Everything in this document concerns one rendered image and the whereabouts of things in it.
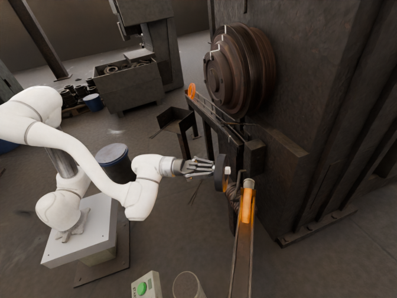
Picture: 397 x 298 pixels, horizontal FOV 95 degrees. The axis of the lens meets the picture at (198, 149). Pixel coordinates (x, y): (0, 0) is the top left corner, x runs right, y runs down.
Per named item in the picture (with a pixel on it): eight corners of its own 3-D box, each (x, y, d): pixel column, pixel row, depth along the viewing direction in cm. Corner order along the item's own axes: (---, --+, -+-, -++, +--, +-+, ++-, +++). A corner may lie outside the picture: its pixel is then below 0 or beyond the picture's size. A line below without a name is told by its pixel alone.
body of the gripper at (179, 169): (181, 166, 85) (199, 167, 82) (174, 180, 79) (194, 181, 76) (176, 154, 81) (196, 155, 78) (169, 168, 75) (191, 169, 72)
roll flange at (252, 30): (234, 94, 134) (233, 16, 104) (276, 125, 99) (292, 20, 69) (221, 98, 132) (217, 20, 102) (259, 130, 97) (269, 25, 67)
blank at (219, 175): (228, 146, 76) (220, 146, 77) (221, 171, 64) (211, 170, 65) (230, 174, 84) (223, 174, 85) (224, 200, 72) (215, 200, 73)
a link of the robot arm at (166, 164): (163, 180, 81) (175, 181, 79) (156, 166, 76) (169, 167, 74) (171, 166, 88) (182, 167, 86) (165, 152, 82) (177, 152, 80)
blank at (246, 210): (250, 214, 92) (243, 213, 93) (252, 184, 90) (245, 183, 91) (248, 230, 77) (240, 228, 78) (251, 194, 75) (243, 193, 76)
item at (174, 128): (185, 161, 217) (171, 106, 171) (203, 168, 203) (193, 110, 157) (174, 172, 205) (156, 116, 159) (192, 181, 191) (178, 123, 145)
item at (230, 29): (221, 98, 132) (217, 20, 102) (259, 130, 97) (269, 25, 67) (213, 100, 131) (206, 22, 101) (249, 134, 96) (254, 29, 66)
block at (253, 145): (257, 165, 121) (259, 136, 106) (264, 173, 115) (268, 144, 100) (242, 171, 119) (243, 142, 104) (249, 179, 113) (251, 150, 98)
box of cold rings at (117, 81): (158, 89, 407) (146, 50, 356) (168, 103, 346) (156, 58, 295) (111, 103, 384) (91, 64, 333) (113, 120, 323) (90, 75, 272)
